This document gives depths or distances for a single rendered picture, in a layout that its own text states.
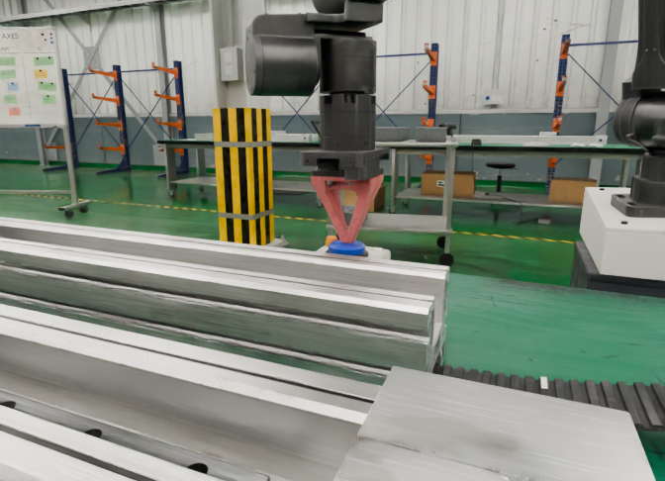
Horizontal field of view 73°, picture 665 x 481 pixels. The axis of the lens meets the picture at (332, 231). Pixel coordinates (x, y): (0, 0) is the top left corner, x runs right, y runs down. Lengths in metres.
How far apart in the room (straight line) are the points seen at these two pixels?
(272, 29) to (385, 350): 0.29
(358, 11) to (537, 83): 7.41
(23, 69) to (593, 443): 5.86
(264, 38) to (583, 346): 0.40
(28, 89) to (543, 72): 6.72
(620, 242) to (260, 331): 0.51
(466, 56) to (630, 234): 7.31
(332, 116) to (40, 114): 5.44
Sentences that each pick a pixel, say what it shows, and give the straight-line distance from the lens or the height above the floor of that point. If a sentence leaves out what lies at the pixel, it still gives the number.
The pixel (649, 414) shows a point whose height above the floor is 0.80.
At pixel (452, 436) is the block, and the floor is 0.87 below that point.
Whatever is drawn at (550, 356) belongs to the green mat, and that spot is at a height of 0.78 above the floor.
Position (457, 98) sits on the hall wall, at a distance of 7.88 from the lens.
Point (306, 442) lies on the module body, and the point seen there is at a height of 0.85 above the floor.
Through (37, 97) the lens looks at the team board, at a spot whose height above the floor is 1.26.
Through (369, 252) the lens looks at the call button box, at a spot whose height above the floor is 0.84.
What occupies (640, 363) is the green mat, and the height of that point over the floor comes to 0.78.
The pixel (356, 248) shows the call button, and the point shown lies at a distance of 0.48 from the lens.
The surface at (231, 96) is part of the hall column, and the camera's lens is 3.67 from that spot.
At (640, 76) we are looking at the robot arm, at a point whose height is 1.04.
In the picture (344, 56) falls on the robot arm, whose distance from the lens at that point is 0.45.
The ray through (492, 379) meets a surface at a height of 0.79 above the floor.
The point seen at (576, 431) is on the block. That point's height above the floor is 0.87.
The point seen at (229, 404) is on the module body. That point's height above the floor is 0.85.
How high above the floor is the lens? 0.98
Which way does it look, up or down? 13 degrees down
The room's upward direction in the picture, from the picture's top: straight up
